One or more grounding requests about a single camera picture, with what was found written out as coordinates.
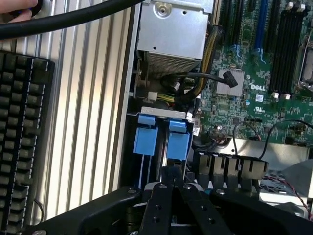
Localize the blue disk carrier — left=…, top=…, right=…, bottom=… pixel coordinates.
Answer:
left=133, top=114, right=158, bottom=156
left=165, top=118, right=190, bottom=160

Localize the person's hand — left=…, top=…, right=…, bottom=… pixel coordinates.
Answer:
left=0, top=0, right=39, bottom=14

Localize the black plastic fan shroud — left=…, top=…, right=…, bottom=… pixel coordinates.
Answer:
left=197, top=152, right=270, bottom=194

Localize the silver open PC case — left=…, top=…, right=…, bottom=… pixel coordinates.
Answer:
left=117, top=0, right=313, bottom=221

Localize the green Dell motherboard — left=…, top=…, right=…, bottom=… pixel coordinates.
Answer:
left=195, top=0, right=313, bottom=147

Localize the silver chipset heatsink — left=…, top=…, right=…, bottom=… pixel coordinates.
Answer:
left=216, top=69, right=246, bottom=95

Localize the black computer keyboard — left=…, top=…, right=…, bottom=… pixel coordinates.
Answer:
left=0, top=50, right=56, bottom=233

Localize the black RAM slot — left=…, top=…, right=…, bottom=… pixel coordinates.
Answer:
left=269, top=11, right=287, bottom=94
left=287, top=11, right=304, bottom=95
left=281, top=11, right=299, bottom=95
left=275, top=11, right=293, bottom=94

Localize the silver metal power supply cage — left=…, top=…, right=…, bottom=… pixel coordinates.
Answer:
left=135, top=0, right=214, bottom=74

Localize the blue RAM slot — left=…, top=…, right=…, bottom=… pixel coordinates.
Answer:
left=254, top=0, right=267, bottom=51

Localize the black and white round device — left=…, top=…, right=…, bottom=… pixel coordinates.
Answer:
left=28, top=0, right=54, bottom=18

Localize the thin black wire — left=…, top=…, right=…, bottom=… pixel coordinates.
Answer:
left=232, top=120, right=262, bottom=157
left=259, top=119, right=313, bottom=159

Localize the red and black wire bundle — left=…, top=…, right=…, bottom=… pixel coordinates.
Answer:
left=263, top=171, right=313, bottom=217

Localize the silver disk bay bracket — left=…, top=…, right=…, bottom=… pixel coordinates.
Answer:
left=140, top=106, right=187, bottom=121

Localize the white wire connector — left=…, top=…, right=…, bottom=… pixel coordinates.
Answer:
left=143, top=91, right=157, bottom=103

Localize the black disk data wire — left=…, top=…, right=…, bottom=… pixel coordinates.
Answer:
left=160, top=70, right=238, bottom=88

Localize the yellow and black power wire bundle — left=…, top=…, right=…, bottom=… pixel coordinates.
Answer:
left=175, top=24, right=227, bottom=106

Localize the CPU socket with metal frame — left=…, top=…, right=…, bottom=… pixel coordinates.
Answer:
left=294, top=36, right=313, bottom=92

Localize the thick black hose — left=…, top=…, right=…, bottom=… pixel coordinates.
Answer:
left=0, top=0, right=144, bottom=41

